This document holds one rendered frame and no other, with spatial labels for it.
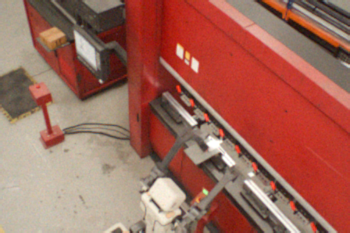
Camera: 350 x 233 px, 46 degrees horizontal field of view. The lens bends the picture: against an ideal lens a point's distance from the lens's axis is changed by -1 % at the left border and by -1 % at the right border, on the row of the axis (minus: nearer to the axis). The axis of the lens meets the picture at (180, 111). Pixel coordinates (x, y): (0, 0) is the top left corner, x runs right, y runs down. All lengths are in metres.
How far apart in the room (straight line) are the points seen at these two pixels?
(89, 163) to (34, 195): 0.66
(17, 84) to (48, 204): 1.92
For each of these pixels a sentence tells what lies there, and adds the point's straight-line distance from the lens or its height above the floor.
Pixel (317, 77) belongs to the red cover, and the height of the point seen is 2.30.
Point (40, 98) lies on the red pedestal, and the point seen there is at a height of 0.77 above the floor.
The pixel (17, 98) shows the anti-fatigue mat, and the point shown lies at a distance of 5.62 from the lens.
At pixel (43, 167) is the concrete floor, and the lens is 4.83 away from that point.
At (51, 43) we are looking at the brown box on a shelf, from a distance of 4.62.
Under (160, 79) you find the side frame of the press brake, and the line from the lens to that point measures 4.02.
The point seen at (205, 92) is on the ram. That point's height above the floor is 1.50.
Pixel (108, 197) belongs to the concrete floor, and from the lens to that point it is 4.50.
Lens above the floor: 3.80
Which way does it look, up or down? 46 degrees down
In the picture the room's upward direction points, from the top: 5 degrees clockwise
